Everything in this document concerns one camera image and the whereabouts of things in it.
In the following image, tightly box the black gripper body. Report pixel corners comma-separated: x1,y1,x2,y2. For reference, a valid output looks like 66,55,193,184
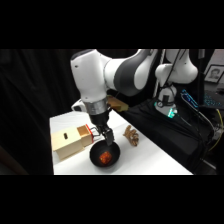
88,111,113,134

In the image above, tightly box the red ball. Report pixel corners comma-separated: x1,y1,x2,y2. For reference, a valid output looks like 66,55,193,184
99,150,114,164

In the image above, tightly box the black bowl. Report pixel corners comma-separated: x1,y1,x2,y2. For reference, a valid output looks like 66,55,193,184
88,139,121,169

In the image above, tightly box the brown plush toy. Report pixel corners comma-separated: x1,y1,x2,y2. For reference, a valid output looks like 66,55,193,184
122,124,141,147

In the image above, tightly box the light wooden box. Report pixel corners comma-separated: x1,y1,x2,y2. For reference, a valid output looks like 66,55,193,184
50,128,85,162

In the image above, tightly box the black cloth covered stand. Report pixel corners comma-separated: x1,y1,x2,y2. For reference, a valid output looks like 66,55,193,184
118,98,215,175

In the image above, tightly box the green base light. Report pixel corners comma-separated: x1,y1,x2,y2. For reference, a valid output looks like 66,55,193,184
166,107,178,120

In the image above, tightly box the black curtain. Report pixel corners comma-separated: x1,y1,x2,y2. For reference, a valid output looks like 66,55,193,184
0,49,164,176

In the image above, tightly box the blue lit device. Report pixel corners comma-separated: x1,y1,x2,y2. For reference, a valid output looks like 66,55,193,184
180,88,200,110

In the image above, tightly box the framed portrait picture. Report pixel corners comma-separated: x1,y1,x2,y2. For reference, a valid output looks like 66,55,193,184
203,64,224,84

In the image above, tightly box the wooden drawer with metal handle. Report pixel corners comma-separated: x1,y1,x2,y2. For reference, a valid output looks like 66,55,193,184
76,123,102,148

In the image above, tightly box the tan wrist mount bracket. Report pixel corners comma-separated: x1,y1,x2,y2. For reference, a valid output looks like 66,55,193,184
106,95,130,112

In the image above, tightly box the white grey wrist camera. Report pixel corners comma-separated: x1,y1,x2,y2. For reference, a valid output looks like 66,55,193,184
70,98,85,113

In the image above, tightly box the yellow cable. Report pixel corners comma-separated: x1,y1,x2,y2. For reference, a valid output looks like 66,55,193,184
210,107,224,152

